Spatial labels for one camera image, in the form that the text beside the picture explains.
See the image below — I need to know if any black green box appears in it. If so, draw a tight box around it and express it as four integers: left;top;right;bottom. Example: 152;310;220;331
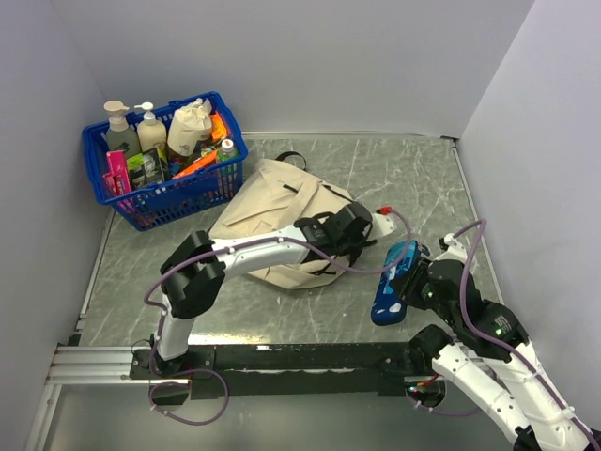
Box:
126;148;171;191

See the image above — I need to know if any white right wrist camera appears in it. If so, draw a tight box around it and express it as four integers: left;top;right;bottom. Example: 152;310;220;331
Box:
436;233;468;264

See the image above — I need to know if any pink box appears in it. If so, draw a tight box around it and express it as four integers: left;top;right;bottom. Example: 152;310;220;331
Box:
103;150;131;196

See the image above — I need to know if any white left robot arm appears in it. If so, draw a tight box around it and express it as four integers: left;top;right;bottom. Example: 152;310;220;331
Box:
145;202;376;378

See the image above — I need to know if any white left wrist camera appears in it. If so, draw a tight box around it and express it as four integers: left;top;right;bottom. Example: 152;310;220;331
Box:
368;212;397;241

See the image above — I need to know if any beige cloth pouch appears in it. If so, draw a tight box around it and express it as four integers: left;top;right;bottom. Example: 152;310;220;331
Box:
167;98;212;157

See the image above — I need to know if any cream pump bottle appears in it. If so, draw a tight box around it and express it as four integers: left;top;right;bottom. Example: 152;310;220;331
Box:
135;101;167;151

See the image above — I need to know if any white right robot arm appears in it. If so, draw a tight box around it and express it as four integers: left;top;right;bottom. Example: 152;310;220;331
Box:
390;257;600;450

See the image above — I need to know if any blue plastic basket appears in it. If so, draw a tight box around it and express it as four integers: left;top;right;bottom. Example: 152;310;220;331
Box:
82;91;248;231

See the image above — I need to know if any orange package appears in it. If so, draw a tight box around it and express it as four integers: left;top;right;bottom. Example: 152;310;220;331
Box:
173;113;233;179

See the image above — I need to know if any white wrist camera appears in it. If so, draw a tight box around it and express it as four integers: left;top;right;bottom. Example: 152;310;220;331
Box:
436;233;468;264
368;212;397;241

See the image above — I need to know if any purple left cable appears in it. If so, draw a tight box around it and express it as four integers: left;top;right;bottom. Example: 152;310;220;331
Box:
143;206;415;428

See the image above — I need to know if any beige canvas backpack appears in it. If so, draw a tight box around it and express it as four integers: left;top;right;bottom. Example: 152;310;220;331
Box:
209;159;356;289

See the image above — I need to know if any aluminium rail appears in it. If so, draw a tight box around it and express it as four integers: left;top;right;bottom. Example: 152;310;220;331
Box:
44;340;470;387

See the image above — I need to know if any blue shark pencil case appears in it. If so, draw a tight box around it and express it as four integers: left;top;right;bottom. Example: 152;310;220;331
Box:
371;240;421;326

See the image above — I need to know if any green pump bottle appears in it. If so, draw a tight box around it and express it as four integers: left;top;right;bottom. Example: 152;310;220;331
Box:
103;101;141;159

